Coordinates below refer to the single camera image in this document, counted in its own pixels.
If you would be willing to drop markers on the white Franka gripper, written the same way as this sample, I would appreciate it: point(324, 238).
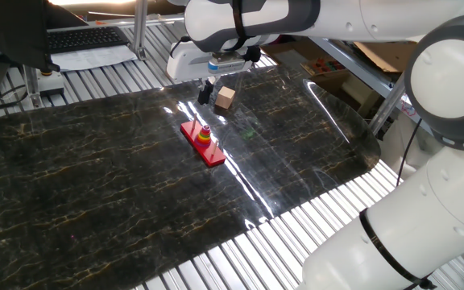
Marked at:
point(183, 64)

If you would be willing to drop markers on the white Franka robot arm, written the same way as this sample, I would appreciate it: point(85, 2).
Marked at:
point(417, 225)

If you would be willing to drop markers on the red Hanoi base with pegs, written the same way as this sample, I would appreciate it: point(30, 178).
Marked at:
point(208, 155)

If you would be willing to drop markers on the plain wooden cube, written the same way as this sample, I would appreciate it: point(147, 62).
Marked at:
point(224, 98)

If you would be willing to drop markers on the white paper sheets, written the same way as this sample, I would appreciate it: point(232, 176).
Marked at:
point(95, 58)

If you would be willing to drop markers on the tray of coloured blocks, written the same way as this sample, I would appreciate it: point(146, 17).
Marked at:
point(324, 65)

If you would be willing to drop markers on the black computer keyboard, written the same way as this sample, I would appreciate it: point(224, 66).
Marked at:
point(83, 39)

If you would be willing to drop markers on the black marble pattern mat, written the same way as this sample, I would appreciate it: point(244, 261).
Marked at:
point(95, 181)

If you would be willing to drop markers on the grey shelf beam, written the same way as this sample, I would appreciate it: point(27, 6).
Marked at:
point(353, 64)

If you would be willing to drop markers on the white emergency stop box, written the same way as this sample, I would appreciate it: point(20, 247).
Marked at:
point(52, 84)

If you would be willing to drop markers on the flat cardboard box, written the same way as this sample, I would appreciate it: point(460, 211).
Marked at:
point(385, 54)

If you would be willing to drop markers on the black monitor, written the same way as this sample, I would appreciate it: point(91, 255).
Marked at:
point(6, 32)

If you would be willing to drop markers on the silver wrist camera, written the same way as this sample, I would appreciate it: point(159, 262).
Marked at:
point(226, 63)

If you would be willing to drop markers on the aluminium frame rail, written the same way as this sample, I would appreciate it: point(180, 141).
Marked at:
point(163, 18)

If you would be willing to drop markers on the aluminium frame post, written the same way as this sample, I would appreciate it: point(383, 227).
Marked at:
point(140, 28)

